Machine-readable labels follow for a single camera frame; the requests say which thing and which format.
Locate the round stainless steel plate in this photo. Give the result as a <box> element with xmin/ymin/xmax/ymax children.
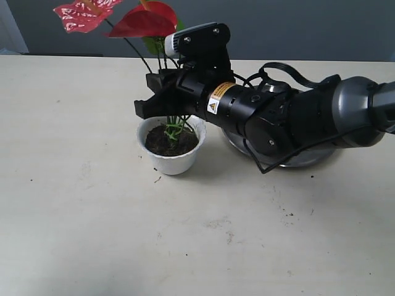
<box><xmin>221</xmin><ymin>80</ymin><xmax>340</xmax><ymax>169</ymax></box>

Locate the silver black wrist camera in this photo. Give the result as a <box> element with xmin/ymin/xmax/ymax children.
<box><xmin>164</xmin><ymin>22</ymin><xmax>234</xmax><ymax>81</ymax></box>

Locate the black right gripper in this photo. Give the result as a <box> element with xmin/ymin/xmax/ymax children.
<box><xmin>134</xmin><ymin>68</ymin><xmax>213</xmax><ymax>122</ymax></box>

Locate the white scalloped flower pot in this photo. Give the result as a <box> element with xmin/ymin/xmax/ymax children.
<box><xmin>137</xmin><ymin>116</ymin><xmax>207</xmax><ymax>176</ymax></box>

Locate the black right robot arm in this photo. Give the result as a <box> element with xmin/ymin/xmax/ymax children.
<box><xmin>135</xmin><ymin>64</ymin><xmax>394</xmax><ymax>158</ymax></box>

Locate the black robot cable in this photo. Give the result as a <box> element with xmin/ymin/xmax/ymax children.
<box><xmin>231</xmin><ymin>62</ymin><xmax>395</xmax><ymax>175</ymax></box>

